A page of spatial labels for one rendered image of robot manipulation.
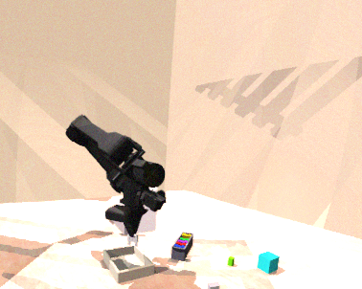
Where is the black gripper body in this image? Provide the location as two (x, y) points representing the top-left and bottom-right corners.
(105, 180), (145, 223)

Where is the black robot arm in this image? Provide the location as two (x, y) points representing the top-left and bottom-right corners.
(65, 115), (167, 211)

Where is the cyan cube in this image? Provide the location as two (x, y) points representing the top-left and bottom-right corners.
(257, 251), (280, 274)

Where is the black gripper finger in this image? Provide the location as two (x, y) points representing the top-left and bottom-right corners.
(134, 209), (148, 234)
(124, 214), (141, 237)

